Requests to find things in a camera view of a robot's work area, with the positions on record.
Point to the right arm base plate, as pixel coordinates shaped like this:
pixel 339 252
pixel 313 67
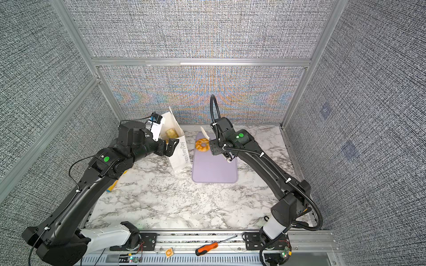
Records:
pixel 258 241

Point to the yellow toy shovel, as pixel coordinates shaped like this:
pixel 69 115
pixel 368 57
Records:
pixel 111 188

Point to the orange handled screwdriver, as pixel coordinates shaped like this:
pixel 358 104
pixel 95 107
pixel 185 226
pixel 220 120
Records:
pixel 208 247

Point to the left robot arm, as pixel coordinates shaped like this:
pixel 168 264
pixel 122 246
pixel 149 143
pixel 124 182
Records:
pixel 58 240

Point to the ring-shaped fake bread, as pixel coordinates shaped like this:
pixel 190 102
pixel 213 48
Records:
pixel 202 145

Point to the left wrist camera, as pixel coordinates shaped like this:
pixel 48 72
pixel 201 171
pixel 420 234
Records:
pixel 154 124

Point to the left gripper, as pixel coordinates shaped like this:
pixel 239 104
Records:
pixel 163 151

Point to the small orange tag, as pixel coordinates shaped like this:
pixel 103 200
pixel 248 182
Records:
pixel 169 252

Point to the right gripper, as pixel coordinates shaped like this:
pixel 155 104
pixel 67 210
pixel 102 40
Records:
pixel 214 148

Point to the white paper bag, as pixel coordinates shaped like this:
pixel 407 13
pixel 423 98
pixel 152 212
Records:
pixel 180 159

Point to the aluminium front rail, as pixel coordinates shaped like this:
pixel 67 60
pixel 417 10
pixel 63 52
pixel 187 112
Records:
pixel 308 249

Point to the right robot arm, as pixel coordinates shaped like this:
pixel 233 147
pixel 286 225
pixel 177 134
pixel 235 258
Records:
pixel 294 208

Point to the round twisted fake bun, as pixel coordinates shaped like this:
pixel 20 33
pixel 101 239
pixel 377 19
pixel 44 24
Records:
pixel 172 134

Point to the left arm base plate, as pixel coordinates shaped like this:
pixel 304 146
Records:
pixel 143 241

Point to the lilac plastic tray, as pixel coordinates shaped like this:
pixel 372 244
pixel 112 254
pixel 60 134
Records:
pixel 208 168

